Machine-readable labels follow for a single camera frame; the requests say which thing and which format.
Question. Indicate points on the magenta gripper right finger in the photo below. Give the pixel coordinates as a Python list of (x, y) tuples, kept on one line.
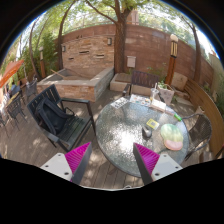
[(153, 166)]

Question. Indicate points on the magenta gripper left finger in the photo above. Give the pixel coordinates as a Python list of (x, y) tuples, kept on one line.
[(70, 166)]

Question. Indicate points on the small yellow green card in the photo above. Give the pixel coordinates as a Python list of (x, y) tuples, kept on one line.
[(153, 124)]

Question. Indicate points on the black patio armchair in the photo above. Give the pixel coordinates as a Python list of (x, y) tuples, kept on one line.
[(74, 128)]

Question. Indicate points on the round glass patio table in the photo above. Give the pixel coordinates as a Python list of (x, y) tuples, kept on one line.
[(118, 129)]

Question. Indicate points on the black backpack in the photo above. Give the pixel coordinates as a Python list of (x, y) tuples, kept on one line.
[(51, 117)]

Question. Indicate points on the green marker pen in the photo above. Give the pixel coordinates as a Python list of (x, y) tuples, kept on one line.
[(177, 117)]

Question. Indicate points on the metal mesh chair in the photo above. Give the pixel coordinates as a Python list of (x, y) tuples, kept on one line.
[(200, 134)]

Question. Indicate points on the stacked books on table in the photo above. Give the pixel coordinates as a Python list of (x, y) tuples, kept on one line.
[(158, 105)]

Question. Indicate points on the open magazine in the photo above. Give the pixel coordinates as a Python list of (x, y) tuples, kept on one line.
[(140, 100)]

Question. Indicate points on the clear plastic cup with straw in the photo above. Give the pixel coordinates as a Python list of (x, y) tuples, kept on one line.
[(154, 92)]

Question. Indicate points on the black metal chair left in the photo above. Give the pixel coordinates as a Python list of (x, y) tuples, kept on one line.
[(14, 108)]

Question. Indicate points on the stone raised fountain planter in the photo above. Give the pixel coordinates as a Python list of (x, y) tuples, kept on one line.
[(81, 89)]

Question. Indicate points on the curved wooden bench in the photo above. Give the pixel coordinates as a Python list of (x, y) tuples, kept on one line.
[(199, 98)]

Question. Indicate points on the dark wooden slat chair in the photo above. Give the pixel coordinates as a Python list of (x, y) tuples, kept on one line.
[(142, 79)]

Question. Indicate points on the orange patio umbrella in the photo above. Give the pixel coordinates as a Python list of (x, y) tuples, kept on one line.
[(11, 69)]

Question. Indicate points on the large tree trunk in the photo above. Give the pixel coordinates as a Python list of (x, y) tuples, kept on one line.
[(122, 9)]

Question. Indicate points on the tall wooden lamp post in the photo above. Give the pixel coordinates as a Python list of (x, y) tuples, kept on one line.
[(172, 61)]

